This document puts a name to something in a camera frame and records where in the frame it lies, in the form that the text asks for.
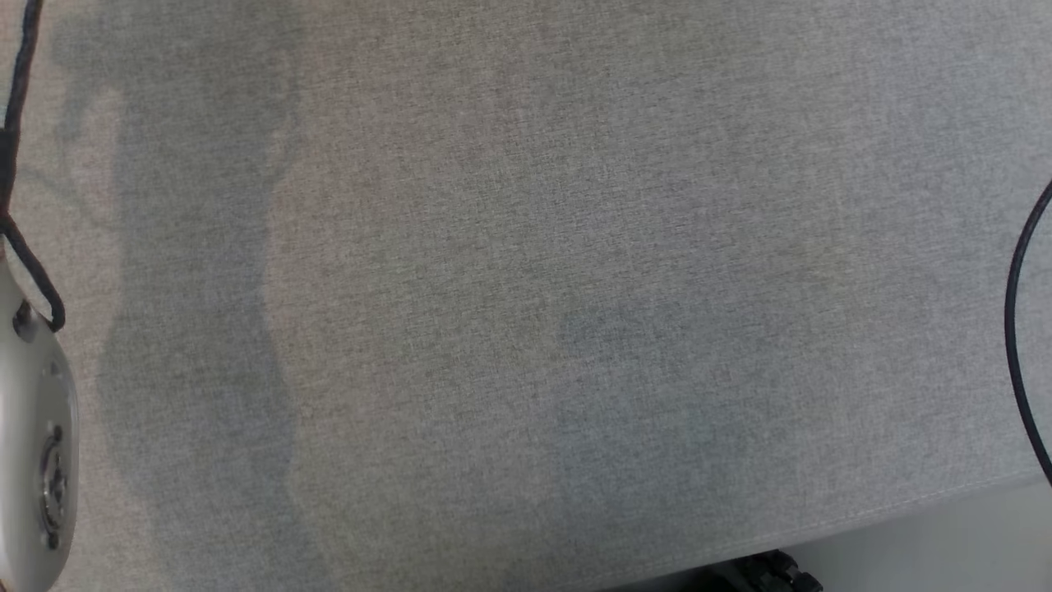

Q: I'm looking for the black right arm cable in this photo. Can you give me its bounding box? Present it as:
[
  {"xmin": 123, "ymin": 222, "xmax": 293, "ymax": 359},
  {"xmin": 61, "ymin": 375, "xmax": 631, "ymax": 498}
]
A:
[{"xmin": 1004, "ymin": 179, "xmax": 1052, "ymax": 486}]

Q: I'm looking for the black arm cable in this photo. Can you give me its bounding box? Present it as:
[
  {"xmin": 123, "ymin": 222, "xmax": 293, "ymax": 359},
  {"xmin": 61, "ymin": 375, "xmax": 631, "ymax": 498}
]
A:
[
  {"xmin": 1004, "ymin": 179, "xmax": 1052, "ymax": 486},
  {"xmin": 0, "ymin": 0, "xmax": 67, "ymax": 334}
]

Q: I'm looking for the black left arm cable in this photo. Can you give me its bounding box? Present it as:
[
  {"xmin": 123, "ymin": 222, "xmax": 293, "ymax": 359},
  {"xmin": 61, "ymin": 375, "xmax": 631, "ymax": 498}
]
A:
[{"xmin": 0, "ymin": 0, "xmax": 67, "ymax": 334}]

